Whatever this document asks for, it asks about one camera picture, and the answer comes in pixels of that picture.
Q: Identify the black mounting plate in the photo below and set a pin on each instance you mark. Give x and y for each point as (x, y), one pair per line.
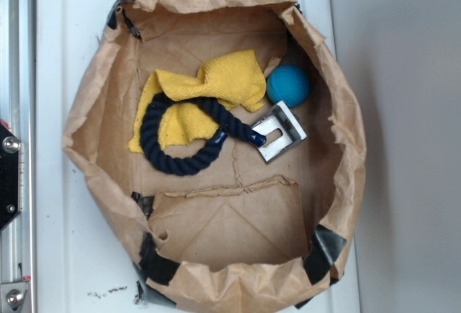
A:
(9, 175)

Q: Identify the aluminium frame rail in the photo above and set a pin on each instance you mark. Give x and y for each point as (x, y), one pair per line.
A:
(18, 266)

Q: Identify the blue ball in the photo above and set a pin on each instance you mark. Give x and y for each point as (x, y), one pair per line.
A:
(288, 83)

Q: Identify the white plastic tray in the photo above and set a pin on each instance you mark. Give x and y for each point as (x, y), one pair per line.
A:
(81, 266)

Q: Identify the brown paper bag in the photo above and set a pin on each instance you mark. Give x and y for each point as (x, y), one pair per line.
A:
(210, 225)

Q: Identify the yellow cloth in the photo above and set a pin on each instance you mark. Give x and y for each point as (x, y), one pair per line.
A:
(234, 79)

